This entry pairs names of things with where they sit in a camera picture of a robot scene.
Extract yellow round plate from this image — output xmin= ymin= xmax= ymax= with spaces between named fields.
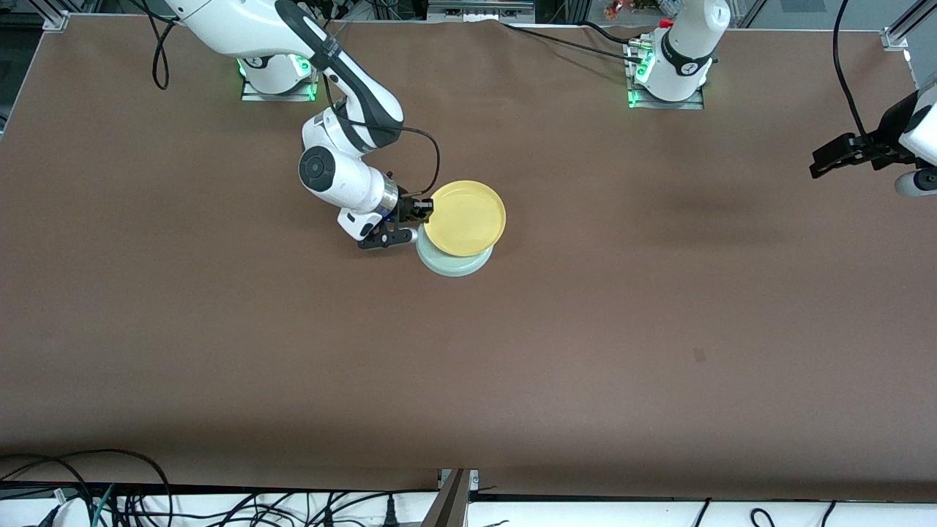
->
xmin=423 ymin=180 xmax=507 ymax=258

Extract pale green round plate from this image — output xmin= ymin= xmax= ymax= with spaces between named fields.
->
xmin=415 ymin=233 xmax=496 ymax=279

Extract white lower shelf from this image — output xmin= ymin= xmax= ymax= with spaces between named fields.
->
xmin=0 ymin=489 xmax=937 ymax=527

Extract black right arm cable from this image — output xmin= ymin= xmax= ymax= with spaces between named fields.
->
xmin=150 ymin=0 xmax=442 ymax=200

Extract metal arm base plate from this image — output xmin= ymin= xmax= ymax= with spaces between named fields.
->
xmin=626 ymin=40 xmax=706 ymax=111
xmin=240 ymin=55 xmax=320 ymax=102

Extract aluminium frame profile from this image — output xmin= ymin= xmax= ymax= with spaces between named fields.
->
xmin=428 ymin=0 xmax=535 ymax=23

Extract long black table cable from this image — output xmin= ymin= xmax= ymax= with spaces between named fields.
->
xmin=501 ymin=20 xmax=645 ymax=65

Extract short black table cable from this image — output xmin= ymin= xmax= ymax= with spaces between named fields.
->
xmin=578 ymin=20 xmax=645 ymax=46

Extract metal table edge bracket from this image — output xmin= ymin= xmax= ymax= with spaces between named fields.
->
xmin=421 ymin=468 xmax=481 ymax=527

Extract large looped black cable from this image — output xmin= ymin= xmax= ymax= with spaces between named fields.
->
xmin=0 ymin=449 xmax=173 ymax=527

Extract green cable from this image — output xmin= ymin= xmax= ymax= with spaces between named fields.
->
xmin=92 ymin=483 xmax=116 ymax=527

